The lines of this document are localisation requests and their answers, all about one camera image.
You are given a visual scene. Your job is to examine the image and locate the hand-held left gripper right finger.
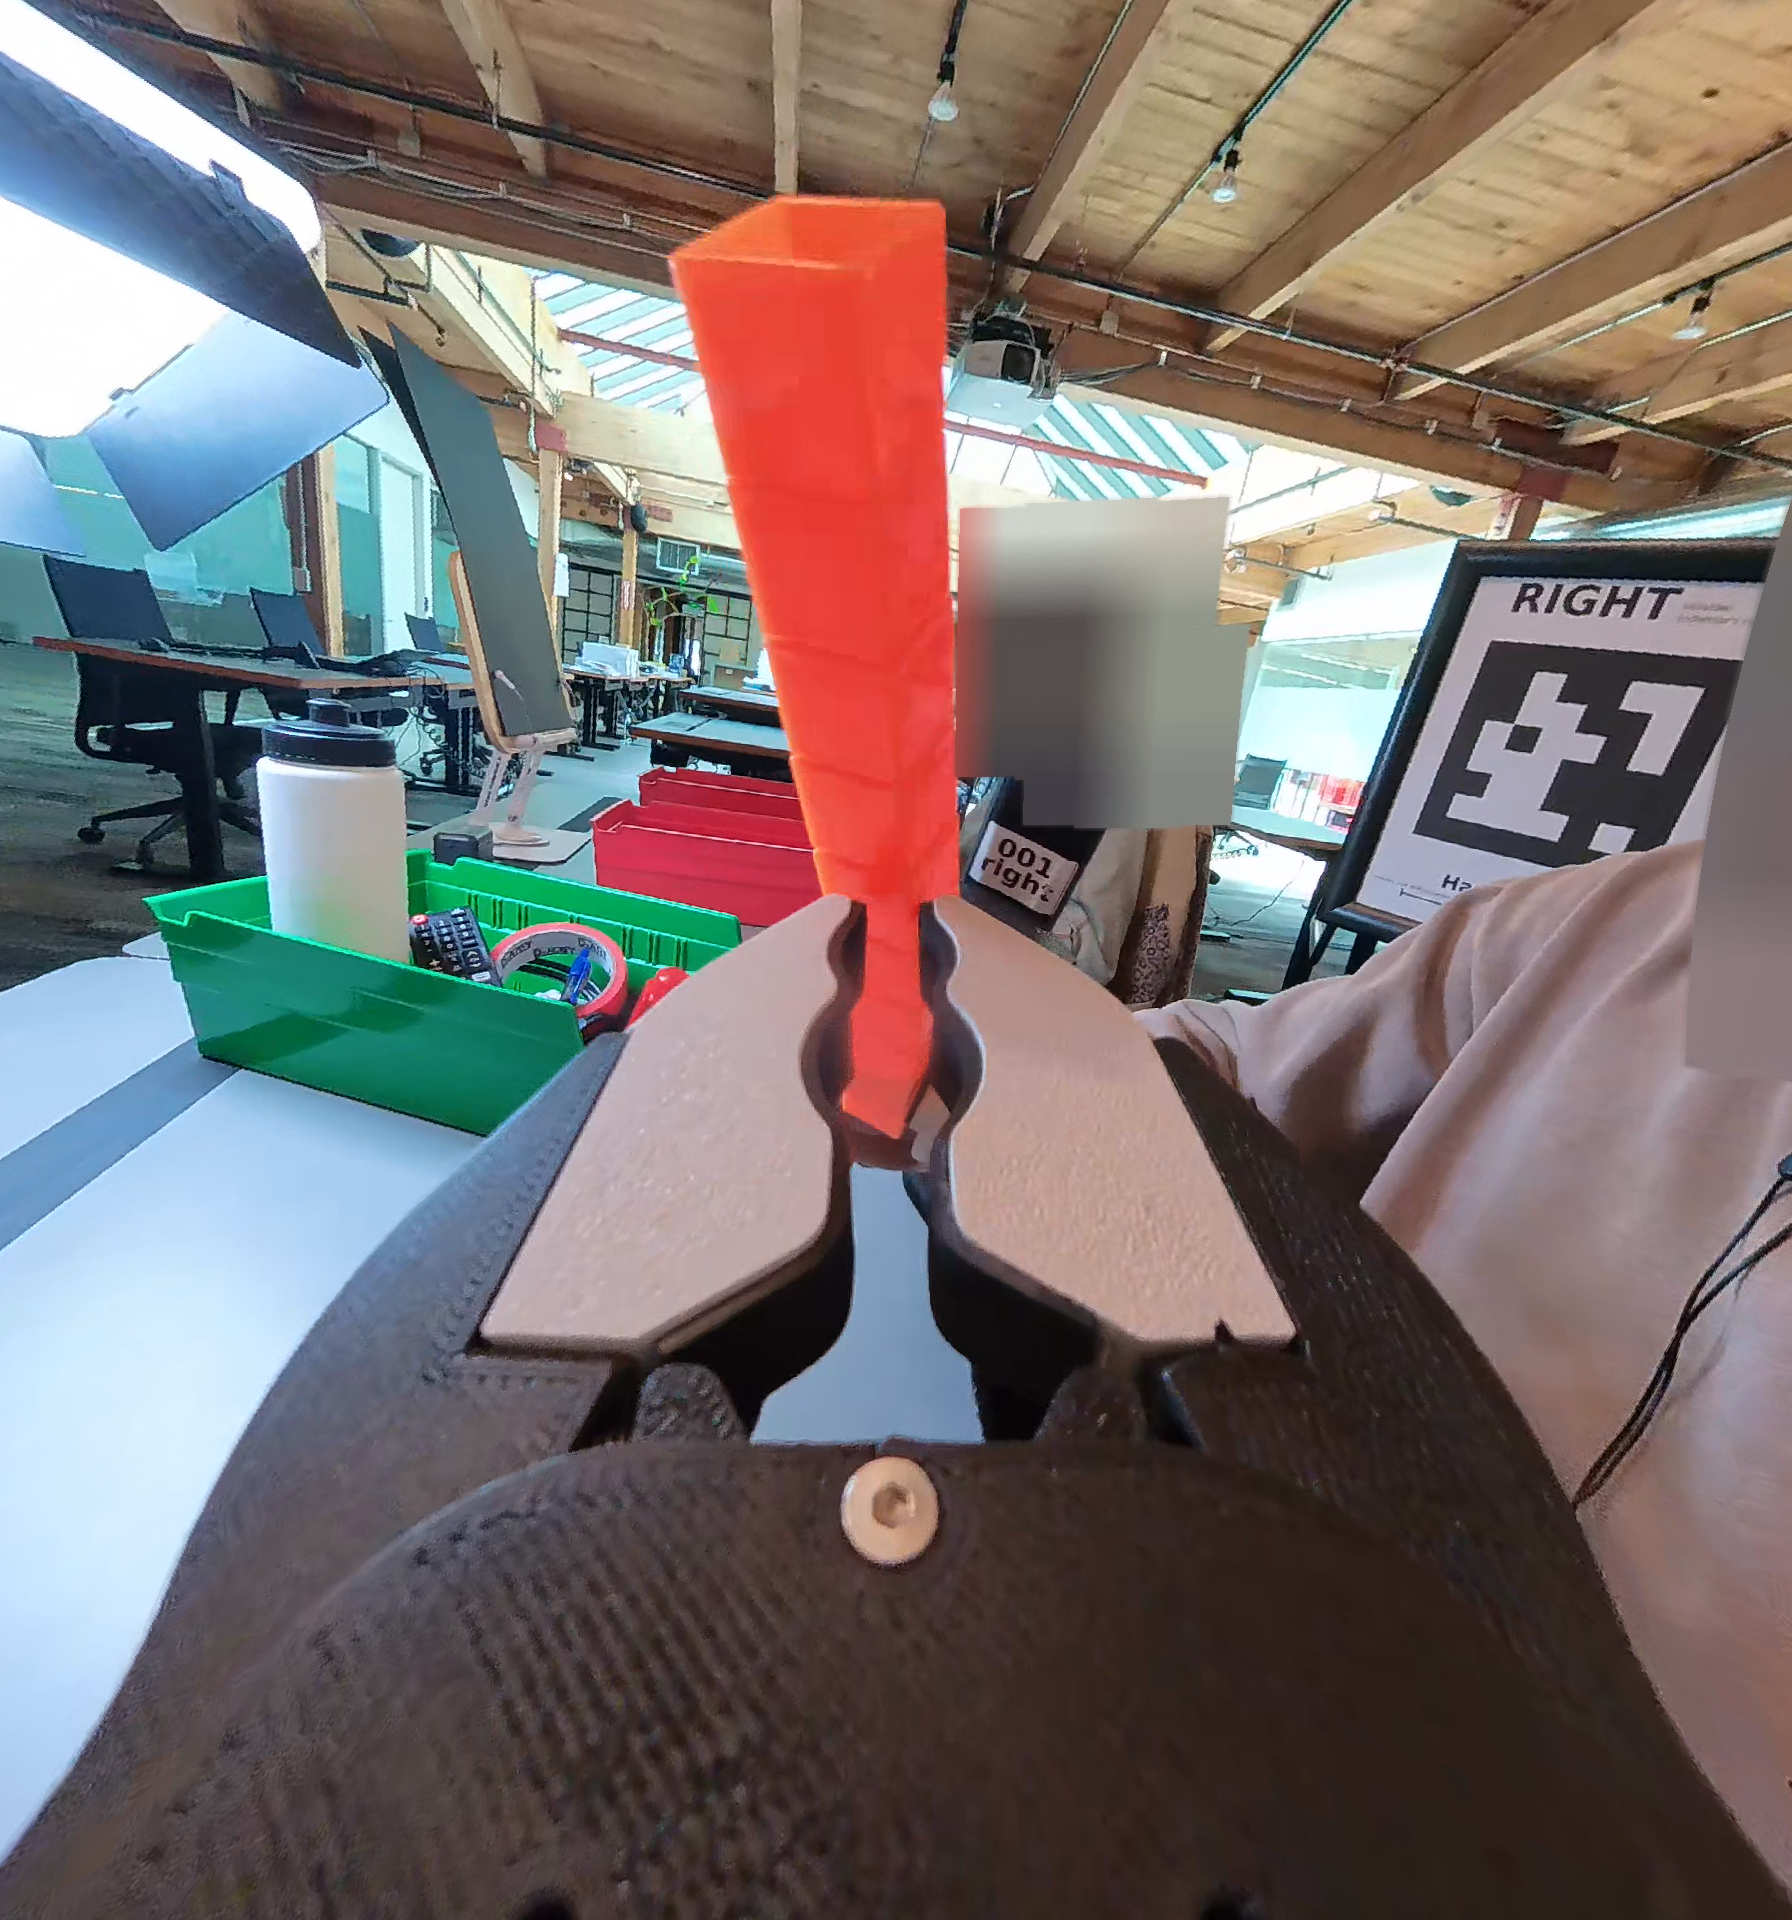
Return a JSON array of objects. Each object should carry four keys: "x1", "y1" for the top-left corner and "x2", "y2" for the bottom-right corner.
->
[{"x1": 919, "y1": 896, "x2": 1301, "y2": 1355}]

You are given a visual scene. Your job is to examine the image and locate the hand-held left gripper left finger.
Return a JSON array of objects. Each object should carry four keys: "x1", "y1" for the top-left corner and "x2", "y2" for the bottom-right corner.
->
[{"x1": 477, "y1": 896, "x2": 857, "y2": 1362}]

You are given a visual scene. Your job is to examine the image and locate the green plastic bin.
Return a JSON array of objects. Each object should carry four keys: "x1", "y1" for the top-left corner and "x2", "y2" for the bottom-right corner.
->
[{"x1": 143, "y1": 846, "x2": 746, "y2": 1138}]

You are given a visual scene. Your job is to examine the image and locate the long orange block stick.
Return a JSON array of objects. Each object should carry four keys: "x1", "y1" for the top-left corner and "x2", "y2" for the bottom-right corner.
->
[{"x1": 669, "y1": 194, "x2": 965, "y2": 1138}]

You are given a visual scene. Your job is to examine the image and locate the red tape roll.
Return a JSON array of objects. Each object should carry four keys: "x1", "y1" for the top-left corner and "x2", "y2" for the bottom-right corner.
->
[{"x1": 492, "y1": 923, "x2": 632, "y2": 1037}]

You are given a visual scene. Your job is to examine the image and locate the low red plastic bin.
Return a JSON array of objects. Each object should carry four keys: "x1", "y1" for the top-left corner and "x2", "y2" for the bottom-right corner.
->
[{"x1": 590, "y1": 799, "x2": 825, "y2": 932}]

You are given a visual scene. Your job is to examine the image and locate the large red plastic bin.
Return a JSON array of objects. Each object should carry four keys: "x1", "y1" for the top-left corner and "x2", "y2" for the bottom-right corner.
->
[{"x1": 637, "y1": 767, "x2": 812, "y2": 825}]

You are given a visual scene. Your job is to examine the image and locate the black remote control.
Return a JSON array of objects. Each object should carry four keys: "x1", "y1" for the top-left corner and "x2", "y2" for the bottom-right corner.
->
[{"x1": 409, "y1": 906, "x2": 506, "y2": 990}]

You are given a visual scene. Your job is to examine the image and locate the green potted plant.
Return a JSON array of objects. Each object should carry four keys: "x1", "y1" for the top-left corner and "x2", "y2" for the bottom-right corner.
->
[{"x1": 640, "y1": 555, "x2": 725, "y2": 664}]

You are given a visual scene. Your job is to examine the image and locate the white bottle black cap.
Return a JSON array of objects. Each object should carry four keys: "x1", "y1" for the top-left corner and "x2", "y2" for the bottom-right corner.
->
[{"x1": 255, "y1": 698, "x2": 413, "y2": 965}]

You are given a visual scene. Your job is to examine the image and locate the ceiling mounted device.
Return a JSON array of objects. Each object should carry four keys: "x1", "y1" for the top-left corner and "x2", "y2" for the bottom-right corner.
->
[{"x1": 948, "y1": 308, "x2": 1063, "y2": 404}]

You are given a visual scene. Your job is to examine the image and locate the black framed marker sign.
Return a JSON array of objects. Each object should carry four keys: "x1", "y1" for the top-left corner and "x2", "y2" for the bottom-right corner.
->
[{"x1": 1287, "y1": 537, "x2": 1780, "y2": 993}]

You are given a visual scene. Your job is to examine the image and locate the black board with wooden rim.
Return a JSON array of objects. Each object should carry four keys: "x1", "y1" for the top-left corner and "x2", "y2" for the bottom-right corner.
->
[{"x1": 360, "y1": 322, "x2": 599, "y2": 861}]

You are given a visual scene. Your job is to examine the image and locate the wooden office desk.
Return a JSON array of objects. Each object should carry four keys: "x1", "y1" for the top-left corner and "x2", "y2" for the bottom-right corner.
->
[{"x1": 34, "y1": 630, "x2": 482, "y2": 888}]

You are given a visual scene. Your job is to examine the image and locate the black office chair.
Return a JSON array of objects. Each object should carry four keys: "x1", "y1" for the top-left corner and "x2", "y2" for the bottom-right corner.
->
[{"x1": 44, "y1": 555, "x2": 261, "y2": 880}]

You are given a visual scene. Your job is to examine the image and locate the studio softbox light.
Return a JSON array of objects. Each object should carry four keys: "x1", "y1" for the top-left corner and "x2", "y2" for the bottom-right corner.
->
[{"x1": 0, "y1": 0, "x2": 391, "y2": 557}]

